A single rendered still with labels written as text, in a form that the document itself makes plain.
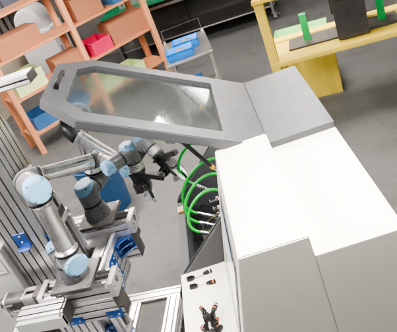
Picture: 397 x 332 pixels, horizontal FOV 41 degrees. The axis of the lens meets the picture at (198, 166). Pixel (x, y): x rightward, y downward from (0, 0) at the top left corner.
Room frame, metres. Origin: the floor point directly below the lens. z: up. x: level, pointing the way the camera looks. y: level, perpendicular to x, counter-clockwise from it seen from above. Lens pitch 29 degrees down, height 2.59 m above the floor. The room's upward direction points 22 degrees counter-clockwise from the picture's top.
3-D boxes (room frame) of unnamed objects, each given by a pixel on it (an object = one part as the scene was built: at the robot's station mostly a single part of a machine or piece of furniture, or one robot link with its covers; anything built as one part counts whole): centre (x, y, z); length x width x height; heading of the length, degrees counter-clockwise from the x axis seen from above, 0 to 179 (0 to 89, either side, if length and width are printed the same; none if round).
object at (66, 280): (2.23, 0.78, 1.09); 0.15 x 0.15 x 0.10
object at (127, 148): (2.34, 0.29, 1.50); 0.09 x 0.08 x 0.11; 118
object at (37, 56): (9.77, 1.68, 0.68); 0.69 x 0.61 x 1.36; 74
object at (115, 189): (4.56, 0.88, 0.29); 0.50 x 0.45 x 0.58; 74
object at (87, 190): (2.71, 0.64, 1.20); 0.13 x 0.12 x 0.14; 152
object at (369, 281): (1.91, -0.45, 0.75); 1.40 x 0.28 x 1.50; 173
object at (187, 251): (2.34, 0.21, 0.87); 0.62 x 0.04 x 0.16; 173
